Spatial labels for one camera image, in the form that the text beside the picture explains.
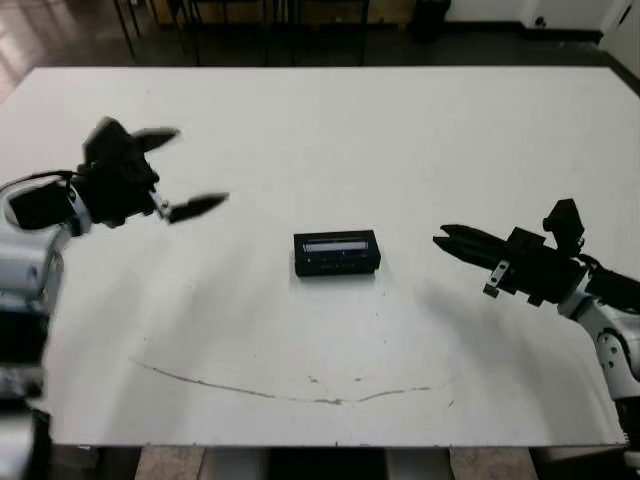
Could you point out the black box lid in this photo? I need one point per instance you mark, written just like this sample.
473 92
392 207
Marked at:
335 252

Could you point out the black waste bin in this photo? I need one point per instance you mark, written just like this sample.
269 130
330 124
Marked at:
430 22

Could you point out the thin black metal leg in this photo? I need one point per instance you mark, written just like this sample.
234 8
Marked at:
125 32

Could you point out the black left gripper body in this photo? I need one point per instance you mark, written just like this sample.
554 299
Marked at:
120 185

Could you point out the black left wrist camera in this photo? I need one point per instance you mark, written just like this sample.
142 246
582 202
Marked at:
107 140

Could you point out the grey black robot body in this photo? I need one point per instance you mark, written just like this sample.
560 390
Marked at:
325 465

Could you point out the black round wall knob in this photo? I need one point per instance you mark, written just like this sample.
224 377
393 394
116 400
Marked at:
538 21

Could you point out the white door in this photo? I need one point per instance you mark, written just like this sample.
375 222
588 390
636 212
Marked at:
625 20

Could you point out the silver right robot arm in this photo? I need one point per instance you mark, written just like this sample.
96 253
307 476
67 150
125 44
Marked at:
615 350

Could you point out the black chair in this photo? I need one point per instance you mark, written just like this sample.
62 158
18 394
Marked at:
268 30

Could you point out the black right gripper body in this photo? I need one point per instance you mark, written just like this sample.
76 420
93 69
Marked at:
540 272

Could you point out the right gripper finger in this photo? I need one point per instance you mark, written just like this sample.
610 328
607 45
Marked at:
470 255
475 237

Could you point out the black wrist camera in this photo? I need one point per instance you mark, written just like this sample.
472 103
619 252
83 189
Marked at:
565 222
107 140

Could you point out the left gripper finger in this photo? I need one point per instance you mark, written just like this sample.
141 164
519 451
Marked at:
155 139
195 207

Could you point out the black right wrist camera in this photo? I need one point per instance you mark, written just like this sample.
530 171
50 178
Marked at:
565 222

